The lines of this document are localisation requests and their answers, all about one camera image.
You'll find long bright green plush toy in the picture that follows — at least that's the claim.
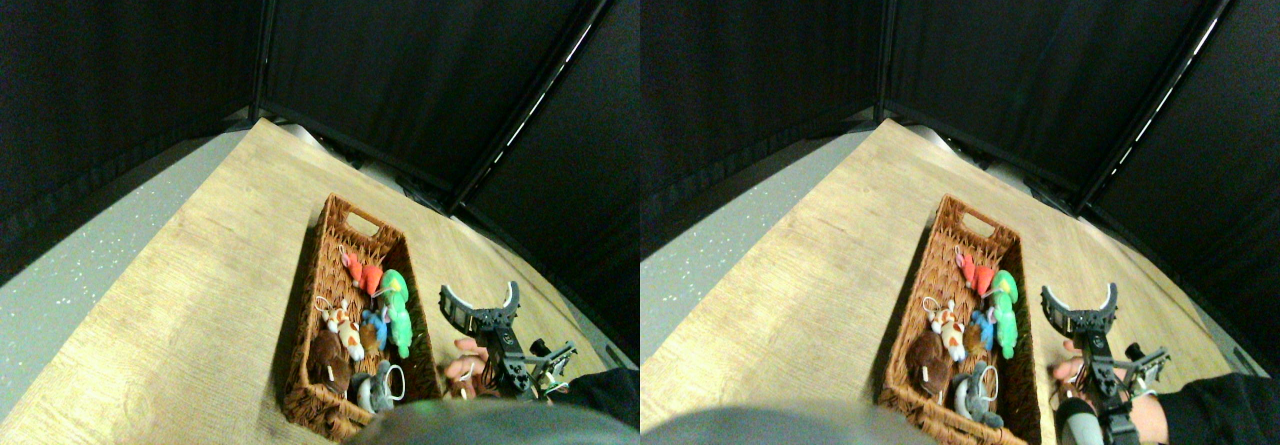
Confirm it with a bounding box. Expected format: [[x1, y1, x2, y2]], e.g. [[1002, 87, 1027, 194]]
[[388, 300, 414, 360], [995, 303, 1021, 361]]

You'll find bright blue plush toy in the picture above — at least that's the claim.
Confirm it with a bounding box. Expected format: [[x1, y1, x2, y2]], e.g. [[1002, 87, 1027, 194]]
[[360, 307, 391, 352], [972, 310, 999, 354]]

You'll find orange white plush toy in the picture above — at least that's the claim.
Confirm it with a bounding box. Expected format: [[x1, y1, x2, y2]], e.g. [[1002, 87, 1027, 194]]
[[922, 298, 968, 363], [315, 298, 366, 363]]

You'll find grey plush toy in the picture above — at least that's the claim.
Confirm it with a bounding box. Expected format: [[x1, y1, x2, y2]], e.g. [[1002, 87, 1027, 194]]
[[950, 363, 1004, 428], [352, 360, 406, 416]]

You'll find person's hand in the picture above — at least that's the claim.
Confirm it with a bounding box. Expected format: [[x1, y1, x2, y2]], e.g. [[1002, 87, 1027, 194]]
[[443, 338, 493, 388], [1050, 341, 1169, 444]]

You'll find grey curtain stand foot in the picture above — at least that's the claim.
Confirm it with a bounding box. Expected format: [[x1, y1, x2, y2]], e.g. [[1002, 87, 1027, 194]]
[[365, 160, 453, 213]]

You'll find black curtain stand pole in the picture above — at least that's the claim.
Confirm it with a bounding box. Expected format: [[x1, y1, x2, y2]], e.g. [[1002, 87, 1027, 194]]
[[250, 0, 283, 121], [872, 0, 903, 121], [1072, 0, 1263, 216], [447, 0, 640, 216]]

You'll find brown wicker basket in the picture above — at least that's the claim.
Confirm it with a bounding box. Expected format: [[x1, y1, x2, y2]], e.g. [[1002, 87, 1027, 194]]
[[877, 195, 1043, 445], [282, 194, 443, 442]]

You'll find black bracket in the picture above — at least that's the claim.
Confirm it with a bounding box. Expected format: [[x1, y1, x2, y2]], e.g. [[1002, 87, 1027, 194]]
[[1125, 343, 1172, 399], [530, 340, 579, 398]]

